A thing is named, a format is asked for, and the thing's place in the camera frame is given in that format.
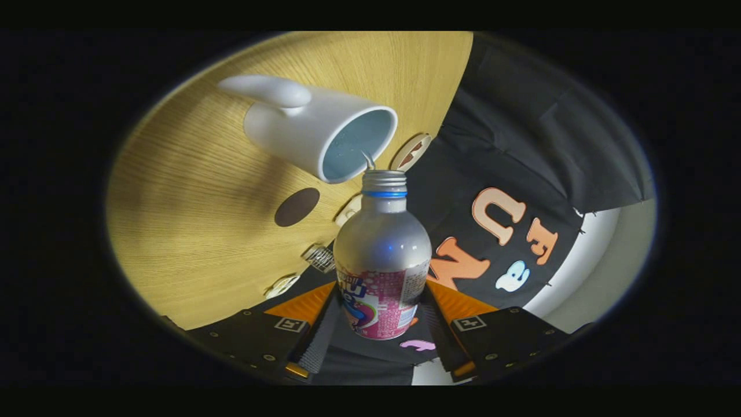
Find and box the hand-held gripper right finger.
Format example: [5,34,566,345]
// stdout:
[425,280,571,383]

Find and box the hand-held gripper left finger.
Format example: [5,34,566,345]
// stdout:
[185,281,339,384]

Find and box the silver juice bottle pink label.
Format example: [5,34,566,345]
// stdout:
[333,170,433,341]

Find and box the white cup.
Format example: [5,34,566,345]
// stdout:
[218,74,399,184]

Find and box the white divided condiment dish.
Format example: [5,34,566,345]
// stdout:
[265,273,300,300]

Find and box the white square container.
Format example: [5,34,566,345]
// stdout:
[335,194,364,228]

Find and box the wooden table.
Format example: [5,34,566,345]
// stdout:
[106,32,474,331]

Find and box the small white plate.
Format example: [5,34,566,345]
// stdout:
[391,133,433,173]

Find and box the black backdrop cloth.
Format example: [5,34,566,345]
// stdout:
[255,32,655,386]

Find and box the metal wire holder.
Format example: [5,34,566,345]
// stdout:
[302,243,336,274]

